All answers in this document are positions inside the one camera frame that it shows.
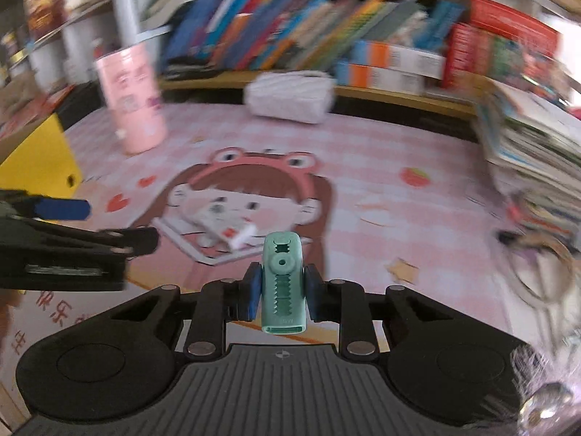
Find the white bookshelf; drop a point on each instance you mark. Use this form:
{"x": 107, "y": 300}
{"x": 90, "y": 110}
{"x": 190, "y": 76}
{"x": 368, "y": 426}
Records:
{"x": 118, "y": 9}

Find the red boxed book set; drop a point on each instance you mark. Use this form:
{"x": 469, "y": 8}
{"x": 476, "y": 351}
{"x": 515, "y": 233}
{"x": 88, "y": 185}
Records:
{"x": 499, "y": 41}

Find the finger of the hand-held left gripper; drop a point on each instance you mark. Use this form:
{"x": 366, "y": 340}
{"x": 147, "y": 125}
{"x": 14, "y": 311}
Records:
{"x": 63, "y": 209}
{"x": 90, "y": 238}

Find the stack of papers and notebooks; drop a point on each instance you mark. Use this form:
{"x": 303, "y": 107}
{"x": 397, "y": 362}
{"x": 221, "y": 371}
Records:
{"x": 531, "y": 145}

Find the yellow cardboard box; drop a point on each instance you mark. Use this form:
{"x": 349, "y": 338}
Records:
{"x": 41, "y": 159}

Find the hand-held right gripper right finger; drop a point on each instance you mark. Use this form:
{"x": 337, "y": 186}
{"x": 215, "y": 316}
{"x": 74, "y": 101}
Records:
{"x": 314, "y": 295}

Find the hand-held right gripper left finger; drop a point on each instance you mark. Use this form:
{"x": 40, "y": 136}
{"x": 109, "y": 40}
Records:
{"x": 253, "y": 293}

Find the pink cartoon humidifier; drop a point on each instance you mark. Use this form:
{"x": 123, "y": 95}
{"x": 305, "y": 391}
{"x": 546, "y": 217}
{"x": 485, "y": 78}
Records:
{"x": 131, "y": 100}

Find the white quilted pouch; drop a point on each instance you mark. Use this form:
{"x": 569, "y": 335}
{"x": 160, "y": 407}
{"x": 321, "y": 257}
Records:
{"x": 290, "y": 97}

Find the open book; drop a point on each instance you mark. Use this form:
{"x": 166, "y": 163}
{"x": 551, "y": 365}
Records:
{"x": 170, "y": 2}

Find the orange and blue box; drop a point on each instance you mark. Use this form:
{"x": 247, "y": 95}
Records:
{"x": 381, "y": 79}
{"x": 395, "y": 57}

